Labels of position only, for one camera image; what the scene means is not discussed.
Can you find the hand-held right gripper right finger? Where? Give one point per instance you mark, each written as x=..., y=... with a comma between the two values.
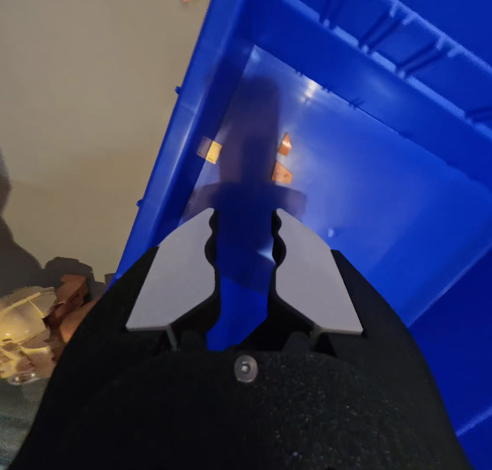
x=315, y=281

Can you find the small tan brick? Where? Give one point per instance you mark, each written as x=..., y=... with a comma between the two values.
x=213, y=153

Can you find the blue plastic bin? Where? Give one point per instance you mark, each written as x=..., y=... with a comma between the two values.
x=461, y=362
x=442, y=1
x=365, y=189

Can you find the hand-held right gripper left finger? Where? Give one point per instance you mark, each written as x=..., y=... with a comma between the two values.
x=176, y=281

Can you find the grey desk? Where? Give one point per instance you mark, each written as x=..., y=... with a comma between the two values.
x=77, y=112

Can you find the brown toy brick model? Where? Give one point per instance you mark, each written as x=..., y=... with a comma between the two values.
x=73, y=289

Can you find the orange bricks group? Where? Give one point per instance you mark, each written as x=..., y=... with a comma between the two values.
x=282, y=174

